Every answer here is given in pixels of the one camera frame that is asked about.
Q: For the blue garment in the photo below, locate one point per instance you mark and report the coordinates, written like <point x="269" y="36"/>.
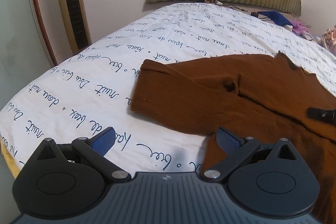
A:
<point x="274" y="16"/>

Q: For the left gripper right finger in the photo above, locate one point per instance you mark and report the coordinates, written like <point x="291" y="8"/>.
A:
<point x="239" y="151"/>

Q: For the brown knit sweater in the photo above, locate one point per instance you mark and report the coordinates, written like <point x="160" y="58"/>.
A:
<point x="250" y="95"/>

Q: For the pink clothes pile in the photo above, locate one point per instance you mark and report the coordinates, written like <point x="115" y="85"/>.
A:
<point x="328" y="40"/>

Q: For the white script-print bed cover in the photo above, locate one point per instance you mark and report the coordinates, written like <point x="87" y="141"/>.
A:
<point x="92" y="90"/>

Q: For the purple garment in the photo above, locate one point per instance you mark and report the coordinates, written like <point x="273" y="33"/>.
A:
<point x="298" y="27"/>

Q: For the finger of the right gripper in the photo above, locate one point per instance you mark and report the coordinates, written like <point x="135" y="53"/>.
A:
<point x="325" y="116"/>

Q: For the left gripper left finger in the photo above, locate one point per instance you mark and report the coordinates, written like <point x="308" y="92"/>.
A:
<point x="93" y="152"/>

